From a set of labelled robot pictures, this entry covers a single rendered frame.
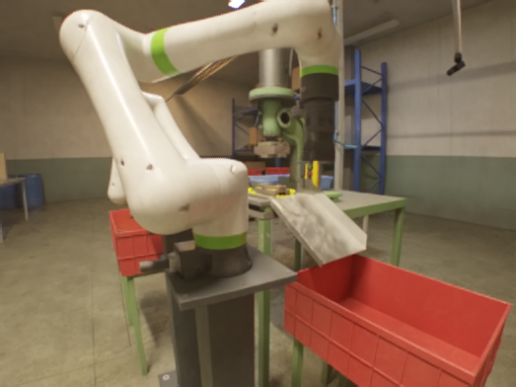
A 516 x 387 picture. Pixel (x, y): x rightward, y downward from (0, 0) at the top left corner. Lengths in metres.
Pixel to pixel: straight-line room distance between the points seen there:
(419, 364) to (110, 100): 0.84
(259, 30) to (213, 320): 0.61
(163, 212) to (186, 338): 0.98
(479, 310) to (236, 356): 0.77
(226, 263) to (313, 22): 0.50
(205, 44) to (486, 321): 1.11
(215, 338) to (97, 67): 0.62
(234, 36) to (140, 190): 0.35
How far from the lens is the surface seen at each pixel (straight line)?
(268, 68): 1.26
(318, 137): 0.61
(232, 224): 0.55
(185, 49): 0.65
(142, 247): 1.35
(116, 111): 0.50
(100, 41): 0.62
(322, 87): 0.61
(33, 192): 8.45
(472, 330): 1.10
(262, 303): 1.21
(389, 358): 0.78
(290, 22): 0.53
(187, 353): 1.39
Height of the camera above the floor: 1.17
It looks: 8 degrees down
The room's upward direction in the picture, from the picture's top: straight up
